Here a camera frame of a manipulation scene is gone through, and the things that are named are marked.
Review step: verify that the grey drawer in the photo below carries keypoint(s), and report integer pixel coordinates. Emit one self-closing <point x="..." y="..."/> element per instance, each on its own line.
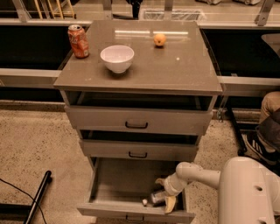
<point x="133" y="145"/>
<point x="147" y="113"/>
<point x="119" y="186"/>

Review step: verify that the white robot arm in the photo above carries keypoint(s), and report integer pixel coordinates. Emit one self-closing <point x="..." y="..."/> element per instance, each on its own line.
<point x="248" y="188"/>

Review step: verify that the orange fruit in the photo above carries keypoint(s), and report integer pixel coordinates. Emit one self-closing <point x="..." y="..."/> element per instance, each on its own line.
<point x="159" y="39"/>

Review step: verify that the grey top drawer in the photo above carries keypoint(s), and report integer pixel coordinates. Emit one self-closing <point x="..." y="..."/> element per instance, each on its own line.
<point x="147" y="113"/>

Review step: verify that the grey drawer cabinet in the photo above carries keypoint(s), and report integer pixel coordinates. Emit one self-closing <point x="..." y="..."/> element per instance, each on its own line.
<point x="181" y="66"/>

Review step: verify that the grey bottom drawer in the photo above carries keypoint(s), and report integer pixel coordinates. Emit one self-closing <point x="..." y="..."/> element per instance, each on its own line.
<point x="119" y="186"/>

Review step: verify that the black bar on floor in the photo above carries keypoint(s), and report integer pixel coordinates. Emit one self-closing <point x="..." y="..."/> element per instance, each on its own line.
<point x="35" y="205"/>

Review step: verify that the orange soda can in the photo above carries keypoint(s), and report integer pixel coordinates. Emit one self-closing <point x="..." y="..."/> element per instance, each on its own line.
<point x="78" y="41"/>

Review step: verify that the person's leg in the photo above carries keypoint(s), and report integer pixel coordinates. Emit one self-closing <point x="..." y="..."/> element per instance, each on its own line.
<point x="268" y="129"/>

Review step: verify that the grey middle drawer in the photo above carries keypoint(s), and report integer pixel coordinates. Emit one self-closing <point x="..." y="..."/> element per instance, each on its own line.
<point x="133" y="145"/>

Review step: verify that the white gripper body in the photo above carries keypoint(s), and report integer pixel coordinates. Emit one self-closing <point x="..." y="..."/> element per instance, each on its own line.
<point x="171" y="186"/>

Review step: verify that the black and white sneaker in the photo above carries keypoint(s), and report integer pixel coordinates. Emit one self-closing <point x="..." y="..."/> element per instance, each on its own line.
<point x="253" y="143"/>

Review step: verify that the clear plastic bottle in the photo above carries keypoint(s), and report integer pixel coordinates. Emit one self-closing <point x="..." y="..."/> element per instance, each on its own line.
<point x="156" y="199"/>

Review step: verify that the white bowl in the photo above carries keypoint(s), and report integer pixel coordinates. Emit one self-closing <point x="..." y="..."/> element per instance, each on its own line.
<point x="117" y="58"/>

